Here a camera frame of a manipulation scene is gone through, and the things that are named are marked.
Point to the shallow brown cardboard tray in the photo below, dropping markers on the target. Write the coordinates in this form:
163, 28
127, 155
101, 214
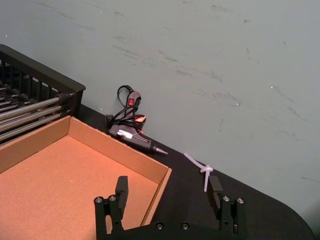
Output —
62, 187

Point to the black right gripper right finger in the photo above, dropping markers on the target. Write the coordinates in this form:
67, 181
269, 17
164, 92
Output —
214, 195

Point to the black rack with steel bars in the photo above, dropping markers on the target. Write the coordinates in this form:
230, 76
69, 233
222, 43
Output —
50, 80

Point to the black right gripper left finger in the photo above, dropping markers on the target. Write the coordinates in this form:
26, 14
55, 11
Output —
122, 190

